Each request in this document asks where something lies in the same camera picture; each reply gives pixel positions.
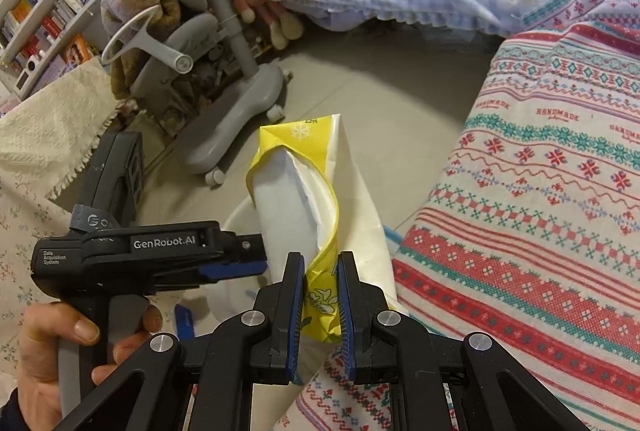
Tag rows of books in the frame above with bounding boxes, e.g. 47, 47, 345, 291
0, 0, 101, 82

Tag person's left hand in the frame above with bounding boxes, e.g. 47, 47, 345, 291
17, 301, 163, 431

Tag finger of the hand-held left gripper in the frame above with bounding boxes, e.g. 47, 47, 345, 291
222, 235, 269, 263
199, 260, 269, 284

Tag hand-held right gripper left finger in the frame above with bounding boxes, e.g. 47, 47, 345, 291
52, 252, 307, 431

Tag patterned bed sheet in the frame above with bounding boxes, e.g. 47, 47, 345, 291
272, 0, 640, 431

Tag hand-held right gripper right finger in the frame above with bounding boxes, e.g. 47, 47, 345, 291
336, 251, 591, 431

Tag yellow tissue pack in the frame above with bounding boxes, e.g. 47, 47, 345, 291
245, 112, 399, 431

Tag cream lace cloth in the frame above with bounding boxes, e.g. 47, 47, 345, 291
0, 58, 121, 202

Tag grey adjustable chair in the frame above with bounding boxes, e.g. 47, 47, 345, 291
102, 0, 293, 186

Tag white trash bin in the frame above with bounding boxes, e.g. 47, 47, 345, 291
150, 200, 281, 342

